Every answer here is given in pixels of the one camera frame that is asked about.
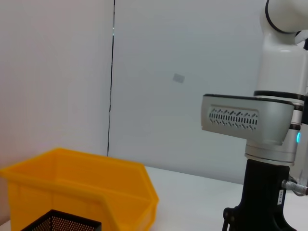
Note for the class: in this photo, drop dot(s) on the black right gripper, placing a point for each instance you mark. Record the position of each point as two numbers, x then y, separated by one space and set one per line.
262 192

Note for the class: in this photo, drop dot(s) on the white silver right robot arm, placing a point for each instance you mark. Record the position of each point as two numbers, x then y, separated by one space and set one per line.
276 72

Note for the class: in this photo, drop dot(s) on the black mesh pen holder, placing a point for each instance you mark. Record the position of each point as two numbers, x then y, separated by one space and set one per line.
60 222

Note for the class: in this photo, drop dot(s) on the yellow plastic bin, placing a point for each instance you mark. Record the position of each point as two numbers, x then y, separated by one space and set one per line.
84 183

